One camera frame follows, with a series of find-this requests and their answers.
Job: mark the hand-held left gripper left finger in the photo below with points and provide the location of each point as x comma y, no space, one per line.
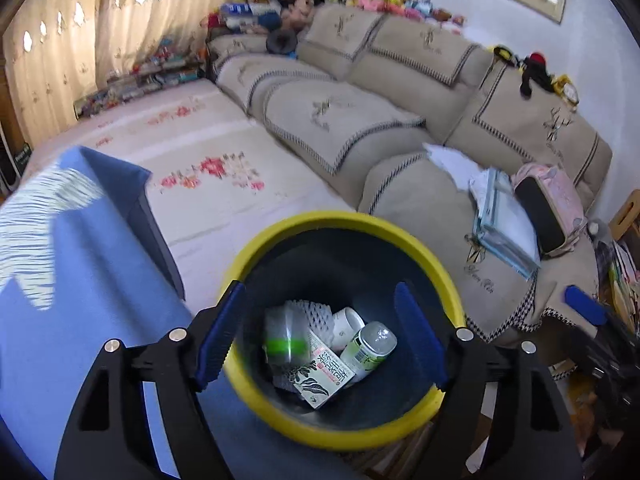
220,335

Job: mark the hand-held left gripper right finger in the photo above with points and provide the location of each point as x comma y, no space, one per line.
420,335

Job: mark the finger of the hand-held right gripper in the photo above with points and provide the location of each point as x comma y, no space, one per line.
585,305

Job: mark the white paper cup pink dots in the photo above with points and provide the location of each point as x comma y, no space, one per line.
345,327

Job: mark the dark trash bin yellow rim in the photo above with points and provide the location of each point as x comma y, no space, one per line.
380,410

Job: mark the stack of picture books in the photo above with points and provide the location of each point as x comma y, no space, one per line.
622,280

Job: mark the green label drink bottle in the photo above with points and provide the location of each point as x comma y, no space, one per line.
370,345

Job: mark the clear bottle with green band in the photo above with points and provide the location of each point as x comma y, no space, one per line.
285,330

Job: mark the white foam fruit net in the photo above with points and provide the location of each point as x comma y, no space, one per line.
310,312

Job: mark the wooden stool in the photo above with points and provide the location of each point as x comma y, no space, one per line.
627,220

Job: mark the white drink carton leaf print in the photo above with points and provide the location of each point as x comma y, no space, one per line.
325,375

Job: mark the pink backpack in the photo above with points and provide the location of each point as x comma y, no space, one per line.
565,195

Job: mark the blue tablecloth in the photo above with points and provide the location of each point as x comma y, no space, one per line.
75,285

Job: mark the white papers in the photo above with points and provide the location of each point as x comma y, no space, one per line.
450,162

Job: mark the beige sectional sofa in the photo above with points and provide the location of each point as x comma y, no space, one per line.
400,125

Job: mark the black plush toy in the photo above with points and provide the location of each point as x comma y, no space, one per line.
535,72

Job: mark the row of books and toys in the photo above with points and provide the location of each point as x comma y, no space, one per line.
145,75

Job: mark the black hat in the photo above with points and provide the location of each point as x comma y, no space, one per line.
281,41

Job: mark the beige patterned curtain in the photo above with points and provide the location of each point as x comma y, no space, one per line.
100,35

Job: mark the blue star print bag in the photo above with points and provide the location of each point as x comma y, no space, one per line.
240,9

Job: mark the pile of plush toys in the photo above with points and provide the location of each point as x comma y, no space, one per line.
395,0

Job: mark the pink plush toy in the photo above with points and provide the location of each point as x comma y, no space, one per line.
300,7

